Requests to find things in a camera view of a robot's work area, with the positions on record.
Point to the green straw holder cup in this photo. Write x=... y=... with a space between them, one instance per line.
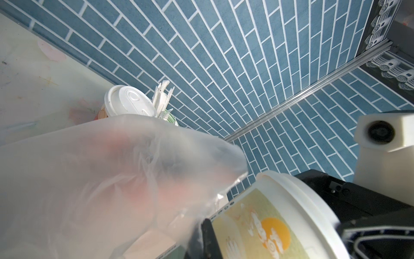
x=167 y=116

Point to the back red cup white lid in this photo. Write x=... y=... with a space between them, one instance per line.
x=121 y=99

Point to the orange cup white lid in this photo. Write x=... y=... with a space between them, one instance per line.
x=278 y=217

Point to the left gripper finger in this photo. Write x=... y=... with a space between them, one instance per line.
x=208 y=239

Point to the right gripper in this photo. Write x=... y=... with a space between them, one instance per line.
x=372 y=225

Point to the clear plastic carrier bag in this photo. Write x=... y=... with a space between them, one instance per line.
x=90 y=191

